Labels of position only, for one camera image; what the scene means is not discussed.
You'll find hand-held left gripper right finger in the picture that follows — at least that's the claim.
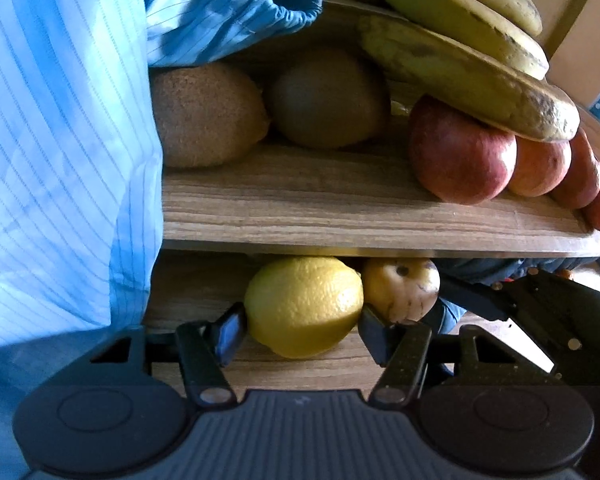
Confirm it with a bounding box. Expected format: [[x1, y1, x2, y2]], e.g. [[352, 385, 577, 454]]
[[357, 305, 532, 409]]

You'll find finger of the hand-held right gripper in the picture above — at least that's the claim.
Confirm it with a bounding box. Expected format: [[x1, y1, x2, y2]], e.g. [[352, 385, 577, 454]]
[[437, 267, 587, 381]]

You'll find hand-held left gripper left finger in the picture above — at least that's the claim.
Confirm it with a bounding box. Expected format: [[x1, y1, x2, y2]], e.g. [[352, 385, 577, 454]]
[[87, 302, 249, 409]]

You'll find yellow lemon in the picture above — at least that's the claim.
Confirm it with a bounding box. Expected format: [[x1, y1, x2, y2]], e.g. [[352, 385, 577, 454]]
[[243, 256, 365, 359]]

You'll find yellow apple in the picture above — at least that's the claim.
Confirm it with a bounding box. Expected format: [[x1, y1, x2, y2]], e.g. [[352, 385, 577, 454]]
[[361, 257, 441, 325]]

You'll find wooden shelf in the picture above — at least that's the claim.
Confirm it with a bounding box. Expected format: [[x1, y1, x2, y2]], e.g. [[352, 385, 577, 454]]
[[150, 0, 600, 258]]

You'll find brown kiwi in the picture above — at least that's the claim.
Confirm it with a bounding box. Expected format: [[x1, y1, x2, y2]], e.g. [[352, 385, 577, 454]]
[[266, 49, 392, 148], [150, 62, 271, 168]]

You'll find blue striped sleeve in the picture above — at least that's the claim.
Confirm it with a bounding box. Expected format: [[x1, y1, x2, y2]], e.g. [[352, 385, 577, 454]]
[[0, 0, 328, 480]]

